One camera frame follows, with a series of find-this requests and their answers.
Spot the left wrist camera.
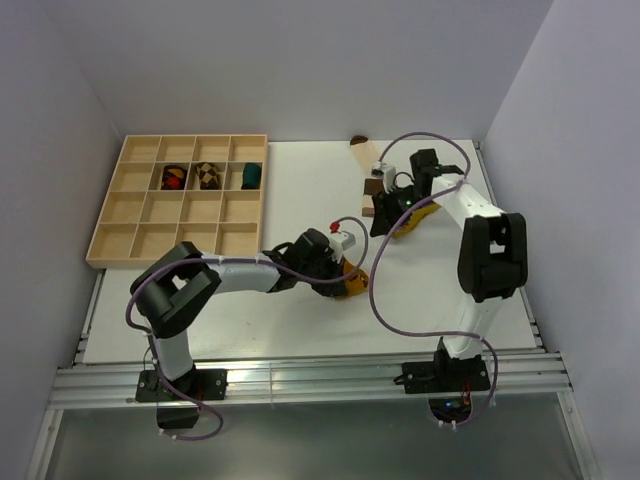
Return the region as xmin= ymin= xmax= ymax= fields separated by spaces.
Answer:
xmin=328 ymin=221 xmax=356 ymax=257

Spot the cream brown striped sock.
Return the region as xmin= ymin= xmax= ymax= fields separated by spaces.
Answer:
xmin=349 ymin=135 xmax=384 ymax=218

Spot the aluminium frame rail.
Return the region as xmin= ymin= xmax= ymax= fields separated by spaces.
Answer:
xmin=47 ymin=350 xmax=573 ymax=410

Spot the dark green rolled sock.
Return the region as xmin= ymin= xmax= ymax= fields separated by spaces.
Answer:
xmin=241 ymin=163 xmax=262 ymax=190

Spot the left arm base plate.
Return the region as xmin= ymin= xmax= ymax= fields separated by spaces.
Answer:
xmin=135 ymin=368 xmax=227 ymax=403

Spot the brown checkered rolled sock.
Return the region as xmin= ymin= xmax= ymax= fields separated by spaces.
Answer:
xmin=195 ymin=162 xmax=220 ymax=190

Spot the red black rolled sock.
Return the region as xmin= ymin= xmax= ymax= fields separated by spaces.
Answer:
xmin=160 ymin=164 xmax=187 ymax=191

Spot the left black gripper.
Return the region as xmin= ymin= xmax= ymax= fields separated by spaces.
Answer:
xmin=299 ymin=251 xmax=346 ymax=298

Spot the yellow bear sock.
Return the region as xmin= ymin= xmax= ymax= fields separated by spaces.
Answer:
xmin=392 ymin=203 xmax=440 ymax=239

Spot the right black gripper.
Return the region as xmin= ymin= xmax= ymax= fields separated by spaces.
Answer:
xmin=369 ymin=185 xmax=433 ymax=239

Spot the wooden compartment tray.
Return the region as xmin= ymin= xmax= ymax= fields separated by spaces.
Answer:
xmin=86 ymin=134 xmax=268 ymax=269

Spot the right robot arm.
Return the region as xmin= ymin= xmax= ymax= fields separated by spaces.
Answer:
xmin=370 ymin=149 xmax=528 ymax=390

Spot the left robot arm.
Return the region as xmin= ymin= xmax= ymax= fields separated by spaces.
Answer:
xmin=130 ymin=228 xmax=369 ymax=399

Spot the mustard yellow sock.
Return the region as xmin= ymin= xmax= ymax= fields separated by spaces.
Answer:
xmin=331 ymin=258 xmax=369 ymax=299

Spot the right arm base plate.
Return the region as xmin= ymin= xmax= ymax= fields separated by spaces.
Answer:
xmin=393 ymin=360 xmax=491 ymax=394

